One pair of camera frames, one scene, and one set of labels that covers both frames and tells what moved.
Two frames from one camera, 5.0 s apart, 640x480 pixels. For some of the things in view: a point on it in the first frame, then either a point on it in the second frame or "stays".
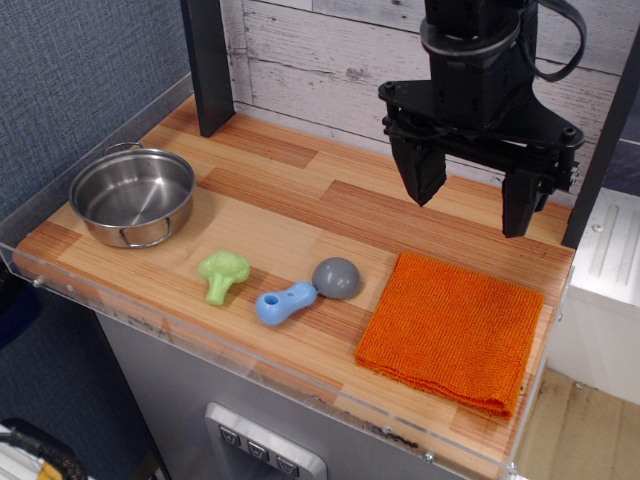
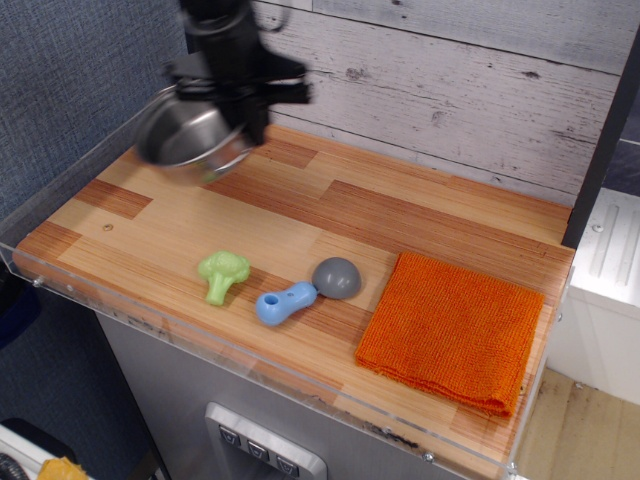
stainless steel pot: (133, 196) to (190, 138)
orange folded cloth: (454, 331) stays
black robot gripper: (482, 97) to (235, 70)
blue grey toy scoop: (335, 278) stays
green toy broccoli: (221, 269) stays
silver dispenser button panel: (241, 448) stays
